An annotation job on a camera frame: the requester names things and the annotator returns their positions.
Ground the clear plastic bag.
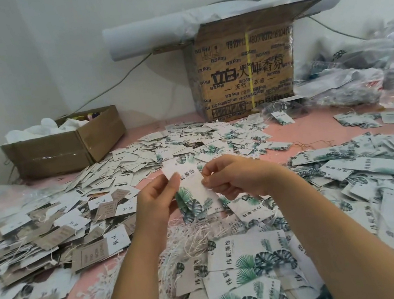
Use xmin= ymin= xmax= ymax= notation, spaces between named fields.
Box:
xmin=0 ymin=172 xmax=48 ymax=213

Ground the heap of clear plastic bags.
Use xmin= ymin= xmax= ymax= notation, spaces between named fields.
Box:
xmin=284 ymin=20 xmax=394 ymax=125

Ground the person's left forearm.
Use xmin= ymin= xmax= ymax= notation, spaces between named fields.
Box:
xmin=76 ymin=228 xmax=181 ymax=299

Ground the white crumpled material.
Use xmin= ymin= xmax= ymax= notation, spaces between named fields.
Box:
xmin=2 ymin=111 xmax=91 ymax=144

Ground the person's left hand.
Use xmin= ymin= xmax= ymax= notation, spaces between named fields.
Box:
xmin=127 ymin=170 xmax=191 ymax=241

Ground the large printed cardboard box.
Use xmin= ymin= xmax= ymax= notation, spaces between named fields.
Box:
xmin=178 ymin=0 xmax=341 ymax=128

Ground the pile of white strings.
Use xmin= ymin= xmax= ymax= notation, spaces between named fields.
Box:
xmin=72 ymin=212 xmax=230 ymax=299

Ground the heap of small tags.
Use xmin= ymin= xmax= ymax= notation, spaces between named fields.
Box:
xmin=49 ymin=106 xmax=294 ymax=196

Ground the person's right hand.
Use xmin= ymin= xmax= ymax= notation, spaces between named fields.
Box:
xmin=198 ymin=144 xmax=292 ymax=207

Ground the single white leaf print tag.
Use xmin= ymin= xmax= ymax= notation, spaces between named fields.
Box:
xmin=161 ymin=150 xmax=228 ymax=226

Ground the white roll in plastic wrap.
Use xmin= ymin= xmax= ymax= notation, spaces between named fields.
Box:
xmin=100 ymin=0 xmax=352 ymax=63

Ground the black cable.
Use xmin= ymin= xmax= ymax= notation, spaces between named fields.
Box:
xmin=59 ymin=53 xmax=161 ymax=117

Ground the small open cardboard box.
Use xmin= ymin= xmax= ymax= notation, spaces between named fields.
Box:
xmin=0 ymin=103 xmax=133 ymax=185

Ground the person's right forearm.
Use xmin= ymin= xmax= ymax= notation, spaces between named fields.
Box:
xmin=262 ymin=156 xmax=394 ymax=299

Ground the pile of brown white tags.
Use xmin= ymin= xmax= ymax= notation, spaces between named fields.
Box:
xmin=0 ymin=174 xmax=157 ymax=299

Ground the pile of green leaf tags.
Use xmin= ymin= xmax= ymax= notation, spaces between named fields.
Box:
xmin=151 ymin=126 xmax=394 ymax=299

